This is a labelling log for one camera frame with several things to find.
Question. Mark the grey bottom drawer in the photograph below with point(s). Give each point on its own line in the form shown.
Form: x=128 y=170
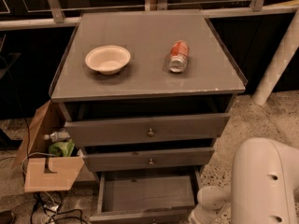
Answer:
x=149 y=196

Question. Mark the grey drawer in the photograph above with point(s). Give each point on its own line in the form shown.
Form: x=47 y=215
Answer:
x=148 y=159
x=106 y=132
x=149 y=196

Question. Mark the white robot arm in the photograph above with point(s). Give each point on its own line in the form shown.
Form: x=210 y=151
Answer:
x=265 y=177

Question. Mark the grey drawer cabinet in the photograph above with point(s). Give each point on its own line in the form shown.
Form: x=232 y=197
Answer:
x=145 y=87

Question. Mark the grey middle drawer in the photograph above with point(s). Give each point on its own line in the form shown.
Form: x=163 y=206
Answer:
x=148 y=159

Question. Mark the grey top drawer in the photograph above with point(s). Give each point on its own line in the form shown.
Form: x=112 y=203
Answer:
x=106 y=132

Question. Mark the red label plastic bottle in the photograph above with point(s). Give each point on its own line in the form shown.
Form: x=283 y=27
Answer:
x=178 y=57

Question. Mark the white paper bowl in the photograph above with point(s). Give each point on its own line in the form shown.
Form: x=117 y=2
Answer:
x=108 y=60

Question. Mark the clear bottle in box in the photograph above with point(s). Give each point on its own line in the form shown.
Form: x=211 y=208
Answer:
x=57 y=136

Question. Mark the green bag in box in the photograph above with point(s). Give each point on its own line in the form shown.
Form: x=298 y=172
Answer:
x=62 y=149

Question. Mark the brown cardboard box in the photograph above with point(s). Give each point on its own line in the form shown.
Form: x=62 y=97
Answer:
x=42 y=172

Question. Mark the white diagonal pole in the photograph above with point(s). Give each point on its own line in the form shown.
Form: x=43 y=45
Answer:
x=283 y=55

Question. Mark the dark shoe on floor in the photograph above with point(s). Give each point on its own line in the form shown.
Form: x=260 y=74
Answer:
x=6 y=217

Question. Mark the metal railing frame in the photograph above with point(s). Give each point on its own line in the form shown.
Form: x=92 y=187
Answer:
x=23 y=14

